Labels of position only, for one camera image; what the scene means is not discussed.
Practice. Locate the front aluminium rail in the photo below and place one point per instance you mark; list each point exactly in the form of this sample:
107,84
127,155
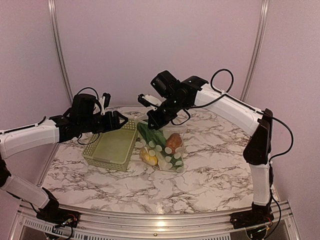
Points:
108,225

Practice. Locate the left aluminium frame post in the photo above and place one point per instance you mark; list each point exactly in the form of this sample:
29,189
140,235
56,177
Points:
59,50

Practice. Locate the green bok choy toy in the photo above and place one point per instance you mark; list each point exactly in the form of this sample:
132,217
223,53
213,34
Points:
154,140

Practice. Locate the yellow lemon toy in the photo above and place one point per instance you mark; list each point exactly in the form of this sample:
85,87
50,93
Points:
148,156

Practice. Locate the green perforated plastic basket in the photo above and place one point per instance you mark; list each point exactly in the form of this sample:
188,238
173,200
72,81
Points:
112,150

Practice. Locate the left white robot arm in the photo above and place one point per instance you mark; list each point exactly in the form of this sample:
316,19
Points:
56,129

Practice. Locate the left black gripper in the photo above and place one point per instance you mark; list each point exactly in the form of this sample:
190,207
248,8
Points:
114,119

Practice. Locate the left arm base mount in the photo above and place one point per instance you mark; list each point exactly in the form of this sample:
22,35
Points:
54,214

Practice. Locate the right aluminium frame post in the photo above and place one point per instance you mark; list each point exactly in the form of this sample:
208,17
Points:
261,28

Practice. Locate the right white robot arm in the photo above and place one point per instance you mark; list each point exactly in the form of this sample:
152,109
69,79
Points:
195,93

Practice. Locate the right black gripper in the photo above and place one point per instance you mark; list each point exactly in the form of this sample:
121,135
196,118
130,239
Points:
157,123

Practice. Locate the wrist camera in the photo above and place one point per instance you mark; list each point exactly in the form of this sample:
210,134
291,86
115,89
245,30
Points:
85,105
165,84

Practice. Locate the clear zip top bag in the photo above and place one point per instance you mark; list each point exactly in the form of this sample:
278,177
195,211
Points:
167,131

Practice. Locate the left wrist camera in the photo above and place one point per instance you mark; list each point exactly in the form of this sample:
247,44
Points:
85,105

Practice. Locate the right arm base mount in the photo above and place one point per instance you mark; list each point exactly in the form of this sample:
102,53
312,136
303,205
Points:
255,216

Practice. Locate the bright green pepper toy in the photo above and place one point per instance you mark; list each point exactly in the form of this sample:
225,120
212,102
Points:
175,160

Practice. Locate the brown orange round toy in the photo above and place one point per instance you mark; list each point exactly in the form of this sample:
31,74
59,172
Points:
174,141

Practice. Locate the aluminium frame post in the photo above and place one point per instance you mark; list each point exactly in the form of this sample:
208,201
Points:
261,28
59,50

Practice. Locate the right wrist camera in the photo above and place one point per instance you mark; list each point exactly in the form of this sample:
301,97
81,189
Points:
165,84

